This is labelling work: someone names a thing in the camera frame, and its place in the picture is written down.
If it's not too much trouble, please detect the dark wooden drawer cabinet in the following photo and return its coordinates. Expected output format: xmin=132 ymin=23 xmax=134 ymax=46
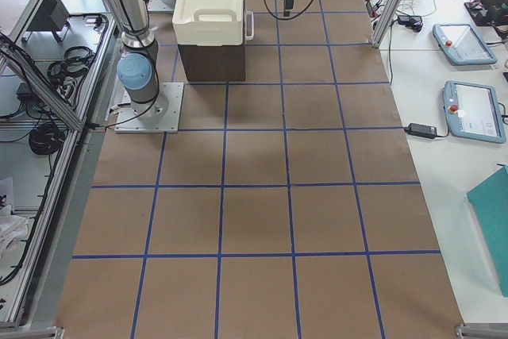
xmin=177 ymin=30 xmax=245 ymax=83

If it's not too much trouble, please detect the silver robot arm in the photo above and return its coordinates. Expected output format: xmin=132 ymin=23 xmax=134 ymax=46
xmin=108 ymin=0 xmax=294 ymax=120

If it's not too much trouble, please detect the white plastic tray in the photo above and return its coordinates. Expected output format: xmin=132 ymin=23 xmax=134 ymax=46
xmin=172 ymin=0 xmax=244 ymax=47

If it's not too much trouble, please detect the far blue teach pendant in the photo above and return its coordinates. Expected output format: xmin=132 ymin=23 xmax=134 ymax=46
xmin=433 ymin=24 xmax=498 ymax=66

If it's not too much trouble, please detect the blue teach pendant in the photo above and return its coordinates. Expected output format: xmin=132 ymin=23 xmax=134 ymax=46
xmin=443 ymin=81 xmax=506 ymax=144
xmin=433 ymin=24 xmax=498 ymax=66

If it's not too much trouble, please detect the black power adapter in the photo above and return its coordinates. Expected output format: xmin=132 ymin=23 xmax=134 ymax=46
xmin=404 ymin=123 xmax=437 ymax=139

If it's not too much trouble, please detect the near blue teach pendant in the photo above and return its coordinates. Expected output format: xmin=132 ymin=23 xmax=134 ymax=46
xmin=443 ymin=81 xmax=506 ymax=144

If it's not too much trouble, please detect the white crumpled cloth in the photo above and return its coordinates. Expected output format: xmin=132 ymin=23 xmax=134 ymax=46
xmin=0 ymin=176 xmax=29 ymax=260

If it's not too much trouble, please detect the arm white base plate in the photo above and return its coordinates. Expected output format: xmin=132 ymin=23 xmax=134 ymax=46
xmin=148 ymin=0 xmax=176 ymax=13
xmin=114 ymin=83 xmax=184 ymax=133

